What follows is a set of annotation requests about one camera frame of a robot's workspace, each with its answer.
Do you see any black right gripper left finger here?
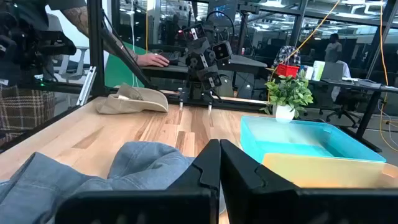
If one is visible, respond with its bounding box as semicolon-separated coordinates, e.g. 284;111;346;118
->
55;138;221;224

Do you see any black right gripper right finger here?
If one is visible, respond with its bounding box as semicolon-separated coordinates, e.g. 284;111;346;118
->
220;139;398;224

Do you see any beige cap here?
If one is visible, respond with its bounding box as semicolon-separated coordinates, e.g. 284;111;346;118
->
95;82;169;115

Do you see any dark grey desk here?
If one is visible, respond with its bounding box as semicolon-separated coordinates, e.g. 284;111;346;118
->
141;60;191;81
214;54;269;77

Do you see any person's hand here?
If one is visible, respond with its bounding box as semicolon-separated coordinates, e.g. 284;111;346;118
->
136;52;170;68

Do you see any orange plastic bin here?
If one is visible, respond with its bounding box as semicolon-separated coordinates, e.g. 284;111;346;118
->
262;152;398;189

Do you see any green board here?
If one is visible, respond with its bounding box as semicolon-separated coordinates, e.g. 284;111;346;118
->
104;41;150;88

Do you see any teal plastic bin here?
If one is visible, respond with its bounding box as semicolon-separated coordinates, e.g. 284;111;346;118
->
239;115;387;164

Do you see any green plant in white pot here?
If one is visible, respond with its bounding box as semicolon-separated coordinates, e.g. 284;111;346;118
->
259;68;315;121

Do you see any red basket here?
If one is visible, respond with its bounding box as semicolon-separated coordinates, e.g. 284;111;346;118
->
276;63;300;78

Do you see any plaid cloth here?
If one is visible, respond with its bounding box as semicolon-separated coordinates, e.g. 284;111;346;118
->
272;45;302;68

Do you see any white office chair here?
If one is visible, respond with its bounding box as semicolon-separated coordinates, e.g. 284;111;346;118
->
51;45;90;84

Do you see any black office chair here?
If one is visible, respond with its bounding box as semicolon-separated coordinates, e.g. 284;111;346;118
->
320;60;363;129

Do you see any person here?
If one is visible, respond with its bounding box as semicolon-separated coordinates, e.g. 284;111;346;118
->
324;32;343;63
0;0;147;147

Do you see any black office desk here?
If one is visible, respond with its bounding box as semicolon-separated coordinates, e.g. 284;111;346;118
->
320;77;398;153

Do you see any black bulky device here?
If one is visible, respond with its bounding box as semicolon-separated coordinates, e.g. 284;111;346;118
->
0;12;78;86

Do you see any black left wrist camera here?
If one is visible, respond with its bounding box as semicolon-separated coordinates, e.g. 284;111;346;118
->
211;40;233;62

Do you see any silver metal bracket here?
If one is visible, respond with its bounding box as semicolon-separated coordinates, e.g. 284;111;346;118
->
76;65;97;107

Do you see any black aluminium frame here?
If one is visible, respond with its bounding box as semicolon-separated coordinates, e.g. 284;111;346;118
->
0;0;271;154

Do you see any yellow cable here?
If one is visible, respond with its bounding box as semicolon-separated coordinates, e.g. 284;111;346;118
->
266;0;342;102
378;0;398;153

